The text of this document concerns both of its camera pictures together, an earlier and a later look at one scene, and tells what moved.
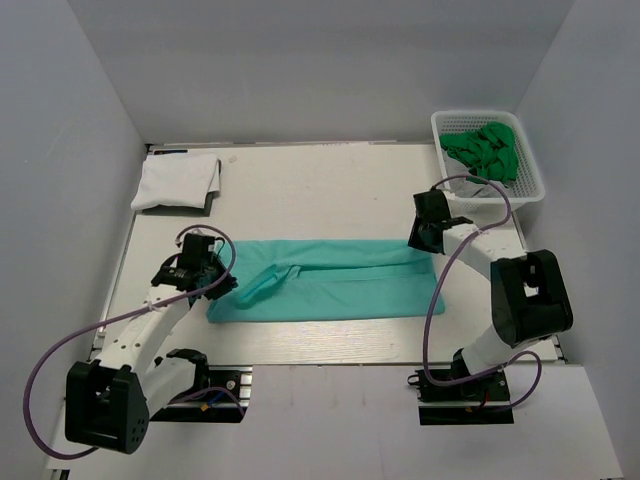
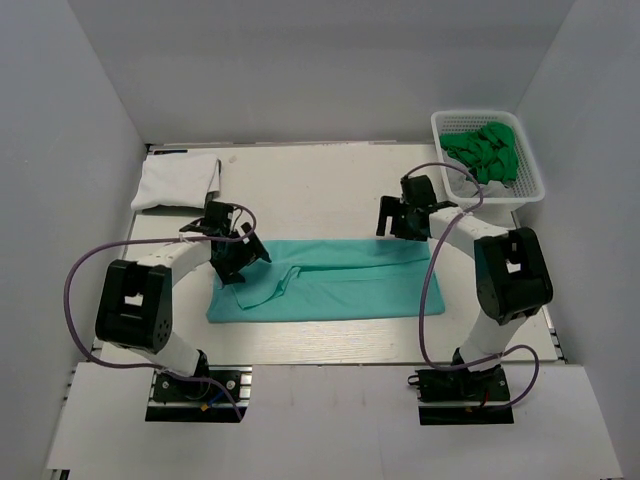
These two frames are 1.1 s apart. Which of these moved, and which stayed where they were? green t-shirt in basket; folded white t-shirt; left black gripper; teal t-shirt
Moved: left black gripper
Stayed: folded white t-shirt; teal t-shirt; green t-shirt in basket
